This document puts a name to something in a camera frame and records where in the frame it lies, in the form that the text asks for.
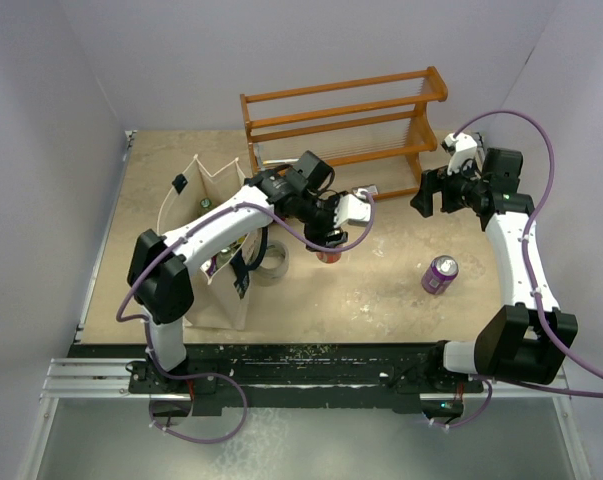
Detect orange wooden shelf rack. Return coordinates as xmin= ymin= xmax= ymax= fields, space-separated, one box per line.
xmin=240 ymin=66 xmax=448 ymax=200

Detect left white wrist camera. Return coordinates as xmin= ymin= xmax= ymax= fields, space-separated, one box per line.
xmin=334 ymin=188 xmax=372 ymax=227

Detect beige canvas tote bag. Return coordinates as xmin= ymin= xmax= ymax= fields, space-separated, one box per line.
xmin=156 ymin=157 xmax=261 ymax=330

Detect green and white pen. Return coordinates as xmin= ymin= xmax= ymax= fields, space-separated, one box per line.
xmin=262 ymin=158 xmax=296 ymax=168

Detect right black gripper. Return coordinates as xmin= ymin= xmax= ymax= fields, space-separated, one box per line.
xmin=411 ymin=156 xmax=489 ymax=217

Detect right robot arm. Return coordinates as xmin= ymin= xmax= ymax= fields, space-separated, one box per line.
xmin=410 ymin=146 xmax=578 ymax=391

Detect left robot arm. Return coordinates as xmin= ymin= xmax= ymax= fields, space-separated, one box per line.
xmin=122 ymin=151 xmax=360 ymax=392

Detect clear tape roll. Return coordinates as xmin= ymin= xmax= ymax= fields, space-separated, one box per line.
xmin=255 ymin=240 xmax=289 ymax=280

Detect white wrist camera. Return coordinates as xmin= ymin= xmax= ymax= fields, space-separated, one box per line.
xmin=441 ymin=132 xmax=478 ymax=176
xmin=334 ymin=188 xmax=372 ymax=227

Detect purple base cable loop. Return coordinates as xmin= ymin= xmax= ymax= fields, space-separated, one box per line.
xmin=148 ymin=368 xmax=252 ymax=444

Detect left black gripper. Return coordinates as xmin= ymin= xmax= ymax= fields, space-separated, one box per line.
xmin=295 ymin=191 xmax=350 ymax=254

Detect purple soda can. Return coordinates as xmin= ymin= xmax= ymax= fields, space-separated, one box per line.
xmin=421 ymin=255 xmax=459 ymax=295

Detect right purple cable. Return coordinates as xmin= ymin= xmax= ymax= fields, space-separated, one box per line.
xmin=453 ymin=109 xmax=603 ymax=431

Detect purple Fanta can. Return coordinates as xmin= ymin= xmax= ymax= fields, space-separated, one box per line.
xmin=201 ymin=255 xmax=218 ymax=278

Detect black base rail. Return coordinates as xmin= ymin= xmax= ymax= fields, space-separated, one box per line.
xmin=125 ymin=342 xmax=487 ymax=416

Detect small red white packet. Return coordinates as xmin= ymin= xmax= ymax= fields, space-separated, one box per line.
xmin=352 ymin=185 xmax=378 ymax=196

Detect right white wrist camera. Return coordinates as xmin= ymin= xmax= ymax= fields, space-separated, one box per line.
xmin=441 ymin=132 xmax=478 ymax=176

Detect red cola can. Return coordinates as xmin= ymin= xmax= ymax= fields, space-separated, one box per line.
xmin=316 ymin=248 xmax=342 ymax=264

